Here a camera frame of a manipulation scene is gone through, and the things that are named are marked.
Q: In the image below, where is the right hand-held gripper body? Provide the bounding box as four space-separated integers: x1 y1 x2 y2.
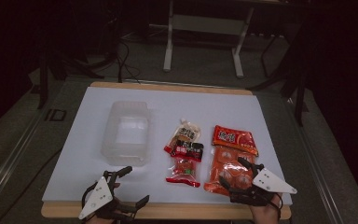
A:
228 163 298 208

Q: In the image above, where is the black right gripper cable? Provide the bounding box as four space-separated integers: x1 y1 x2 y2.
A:
272 193 283 220

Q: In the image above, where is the black floor cable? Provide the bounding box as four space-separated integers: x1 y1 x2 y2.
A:
116 40 143 84

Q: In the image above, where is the person's left hand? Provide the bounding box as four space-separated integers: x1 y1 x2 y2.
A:
85 181 122 224

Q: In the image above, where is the grey floor rail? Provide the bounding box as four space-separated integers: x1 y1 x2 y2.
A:
287 99 346 224
0 108 45 213

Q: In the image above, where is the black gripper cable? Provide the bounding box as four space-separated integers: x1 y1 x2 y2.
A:
81 181 98 204
272 193 283 220

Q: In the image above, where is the red and black snack packet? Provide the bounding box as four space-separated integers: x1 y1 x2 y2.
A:
165 140 205 189

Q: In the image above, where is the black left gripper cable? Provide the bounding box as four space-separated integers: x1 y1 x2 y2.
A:
81 181 98 204

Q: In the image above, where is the white table sheet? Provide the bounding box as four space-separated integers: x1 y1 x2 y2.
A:
42 86 293 206

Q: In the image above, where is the clear plastic container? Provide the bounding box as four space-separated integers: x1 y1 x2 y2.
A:
101 100 153 167

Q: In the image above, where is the person's right hand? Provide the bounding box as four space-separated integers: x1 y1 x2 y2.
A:
249 192 284 224

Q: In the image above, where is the black floor socket frame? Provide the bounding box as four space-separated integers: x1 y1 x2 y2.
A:
45 108 68 122

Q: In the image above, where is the large orange snack packet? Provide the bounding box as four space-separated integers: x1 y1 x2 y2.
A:
203 124 259 197

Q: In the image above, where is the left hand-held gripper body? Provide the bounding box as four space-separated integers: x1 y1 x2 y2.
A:
78 170 138 222

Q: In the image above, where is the black stand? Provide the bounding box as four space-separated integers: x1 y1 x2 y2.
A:
36 46 105 110
248 18 311 127

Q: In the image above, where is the beige spouted pouch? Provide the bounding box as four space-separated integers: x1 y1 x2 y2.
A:
163 119 201 154

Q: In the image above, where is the wooden table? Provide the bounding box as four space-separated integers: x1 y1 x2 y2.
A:
40 81 293 220

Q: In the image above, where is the white metal stand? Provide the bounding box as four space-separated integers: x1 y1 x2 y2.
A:
162 0 255 78

